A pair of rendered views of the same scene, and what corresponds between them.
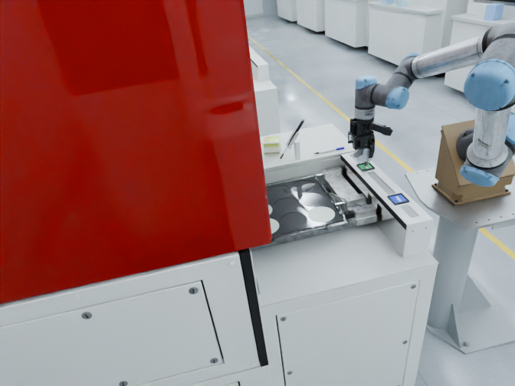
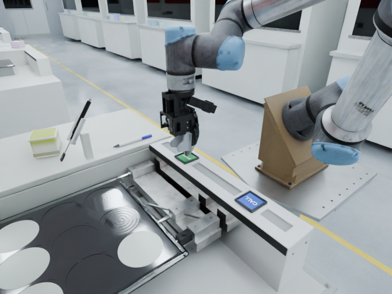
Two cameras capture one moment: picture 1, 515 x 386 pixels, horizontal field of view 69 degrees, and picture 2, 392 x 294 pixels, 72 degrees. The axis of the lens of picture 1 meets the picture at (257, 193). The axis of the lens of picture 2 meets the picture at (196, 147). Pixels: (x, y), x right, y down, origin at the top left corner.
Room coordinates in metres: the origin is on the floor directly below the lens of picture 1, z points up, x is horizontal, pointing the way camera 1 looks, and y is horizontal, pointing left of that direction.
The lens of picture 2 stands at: (0.71, -0.12, 1.39)
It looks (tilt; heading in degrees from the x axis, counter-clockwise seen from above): 29 degrees down; 329
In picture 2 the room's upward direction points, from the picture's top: straight up
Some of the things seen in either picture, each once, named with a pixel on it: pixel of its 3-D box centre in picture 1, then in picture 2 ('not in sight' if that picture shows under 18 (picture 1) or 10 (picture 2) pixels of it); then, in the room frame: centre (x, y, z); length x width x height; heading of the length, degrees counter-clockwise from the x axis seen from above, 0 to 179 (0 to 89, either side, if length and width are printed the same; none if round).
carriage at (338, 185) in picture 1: (346, 196); (169, 202); (1.28, -0.37, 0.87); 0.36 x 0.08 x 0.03; 7
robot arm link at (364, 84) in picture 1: (365, 92); (181, 49); (1.33, -0.45, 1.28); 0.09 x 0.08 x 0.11; 37
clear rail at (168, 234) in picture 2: (329, 196); (146, 209); (1.25, -0.29, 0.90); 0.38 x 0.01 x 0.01; 7
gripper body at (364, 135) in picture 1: (362, 132); (179, 110); (1.33, -0.44, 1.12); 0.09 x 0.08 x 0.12; 97
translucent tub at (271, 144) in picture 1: (272, 145); (46, 142); (1.58, -0.10, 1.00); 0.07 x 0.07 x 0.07; 78
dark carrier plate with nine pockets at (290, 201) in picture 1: (286, 205); (76, 242); (1.23, -0.11, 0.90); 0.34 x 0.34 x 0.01; 7
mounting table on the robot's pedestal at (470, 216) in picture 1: (467, 201); (289, 179); (1.27, -0.89, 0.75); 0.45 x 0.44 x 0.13; 97
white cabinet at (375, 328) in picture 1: (309, 275); not in sight; (1.32, -0.20, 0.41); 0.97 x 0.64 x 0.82; 7
